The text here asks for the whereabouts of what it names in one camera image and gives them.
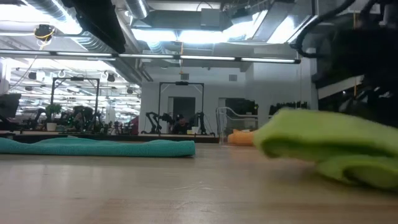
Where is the green microfiber towel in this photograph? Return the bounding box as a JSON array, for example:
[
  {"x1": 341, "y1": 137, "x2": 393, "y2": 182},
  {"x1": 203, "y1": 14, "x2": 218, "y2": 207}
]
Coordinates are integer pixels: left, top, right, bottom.
[{"x1": 253, "y1": 108, "x2": 398, "y2": 191}]

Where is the blue microfiber towel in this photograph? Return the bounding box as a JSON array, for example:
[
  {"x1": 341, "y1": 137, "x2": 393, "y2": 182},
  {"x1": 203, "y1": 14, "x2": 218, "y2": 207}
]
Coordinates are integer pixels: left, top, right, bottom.
[{"x1": 0, "y1": 136, "x2": 197, "y2": 158}]

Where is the orange microfiber towel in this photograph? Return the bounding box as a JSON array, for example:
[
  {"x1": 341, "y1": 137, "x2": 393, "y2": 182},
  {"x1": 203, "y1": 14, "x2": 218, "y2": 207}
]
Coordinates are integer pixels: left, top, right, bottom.
[{"x1": 227, "y1": 129, "x2": 259, "y2": 147}]

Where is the black round ceiling device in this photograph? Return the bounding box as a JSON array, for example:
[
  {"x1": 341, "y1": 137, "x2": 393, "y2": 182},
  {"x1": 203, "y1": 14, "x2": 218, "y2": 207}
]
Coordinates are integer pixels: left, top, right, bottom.
[{"x1": 33, "y1": 24, "x2": 56, "y2": 42}]

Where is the potted green plant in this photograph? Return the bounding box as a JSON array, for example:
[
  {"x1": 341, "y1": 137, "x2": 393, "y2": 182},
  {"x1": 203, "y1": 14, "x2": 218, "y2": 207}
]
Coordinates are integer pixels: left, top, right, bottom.
[{"x1": 45, "y1": 103, "x2": 63, "y2": 132}]

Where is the long light bar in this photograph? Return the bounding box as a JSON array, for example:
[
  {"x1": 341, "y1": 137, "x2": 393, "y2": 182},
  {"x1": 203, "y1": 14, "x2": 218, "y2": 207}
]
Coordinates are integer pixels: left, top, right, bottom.
[{"x1": 0, "y1": 49, "x2": 302, "y2": 65}]

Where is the black monitor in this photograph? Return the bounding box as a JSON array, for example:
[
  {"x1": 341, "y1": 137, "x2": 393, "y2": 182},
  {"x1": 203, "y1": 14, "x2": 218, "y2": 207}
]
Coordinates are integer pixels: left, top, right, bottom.
[{"x1": 0, "y1": 93, "x2": 22, "y2": 119}]

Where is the person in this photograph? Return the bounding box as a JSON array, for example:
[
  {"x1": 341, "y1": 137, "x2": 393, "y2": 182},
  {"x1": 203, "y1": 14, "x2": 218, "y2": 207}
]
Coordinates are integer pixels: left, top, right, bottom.
[{"x1": 172, "y1": 114, "x2": 190, "y2": 135}]

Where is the clear plastic bin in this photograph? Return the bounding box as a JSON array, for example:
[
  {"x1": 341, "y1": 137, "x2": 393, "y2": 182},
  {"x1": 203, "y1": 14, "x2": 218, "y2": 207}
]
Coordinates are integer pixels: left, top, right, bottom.
[{"x1": 215, "y1": 106, "x2": 261, "y2": 145}]

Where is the silver ceiling duct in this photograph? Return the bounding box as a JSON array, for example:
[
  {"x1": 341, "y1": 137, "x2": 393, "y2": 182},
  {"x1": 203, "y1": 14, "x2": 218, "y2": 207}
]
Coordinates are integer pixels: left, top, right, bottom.
[{"x1": 124, "y1": 0, "x2": 150, "y2": 20}]

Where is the black gantry frame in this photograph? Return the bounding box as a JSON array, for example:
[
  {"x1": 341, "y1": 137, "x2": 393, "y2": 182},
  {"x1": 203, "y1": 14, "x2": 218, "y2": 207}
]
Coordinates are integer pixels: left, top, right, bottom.
[
  {"x1": 50, "y1": 77, "x2": 101, "y2": 125},
  {"x1": 157, "y1": 81, "x2": 205, "y2": 135}
]

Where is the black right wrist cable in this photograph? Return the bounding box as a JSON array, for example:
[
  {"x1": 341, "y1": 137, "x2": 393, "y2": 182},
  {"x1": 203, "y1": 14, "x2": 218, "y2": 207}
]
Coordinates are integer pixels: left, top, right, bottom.
[{"x1": 290, "y1": 0, "x2": 357, "y2": 59}]

